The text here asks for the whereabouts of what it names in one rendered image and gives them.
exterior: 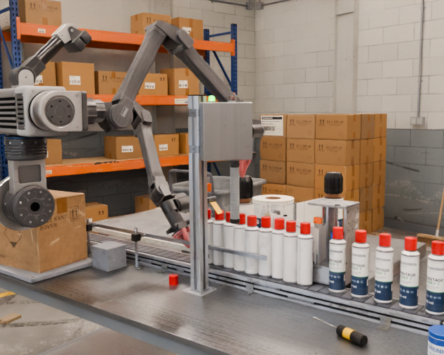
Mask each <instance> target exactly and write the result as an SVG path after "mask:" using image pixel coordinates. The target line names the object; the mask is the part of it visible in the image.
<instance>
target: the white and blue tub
mask: <svg viewBox="0 0 444 355"><path fill-rule="evenodd" d="M428 355H444V325H432V326H430V327H429V328H428Z"/></svg>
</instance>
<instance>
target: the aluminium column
mask: <svg viewBox="0 0 444 355"><path fill-rule="evenodd" d="M200 102H206V95H203V94H194V95H188V96H187V106H188V108H189V109H199V103H200ZM188 145H194V146H199V145H200V126H199V116H196V117H188ZM189 192H190V277H191V290H192V291H196V292H203V291H206V290H208V289H209V288H208V287H209V262H208V203H207V161H202V160H201V159H200V153H196V154H194V153H189Z"/></svg>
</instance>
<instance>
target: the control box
mask: <svg viewBox="0 0 444 355"><path fill-rule="evenodd" d="M199 126H200V159H201V160H202V161H232V160H251V159H252V102H200V103H199Z"/></svg>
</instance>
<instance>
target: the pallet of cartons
mask: <svg viewBox="0 0 444 355"><path fill-rule="evenodd" d="M260 120H261V124H262V125H263V126H264V134H263V136H262V137H261V141H260V157H261V159H262V160H260V178H261V179H265V180H266V184H265V185H262V191H261V195H268V194H277V195H286V196H290V197H294V203H299V202H303V201H309V200H312V199H319V198H323V197H326V193H325V192H324V176H325V174H326V173H327V172H339V173H342V175H343V192H342V193H341V194H340V196H341V197H343V200H345V201H358V202H359V230H366V234H367V235H375V236H379V235H380V234H381V233H388V230H387V229H383V226H384V211H383V206H384V205H385V183H386V161H385V159H386V129H387V113H322V114H261V115H260Z"/></svg>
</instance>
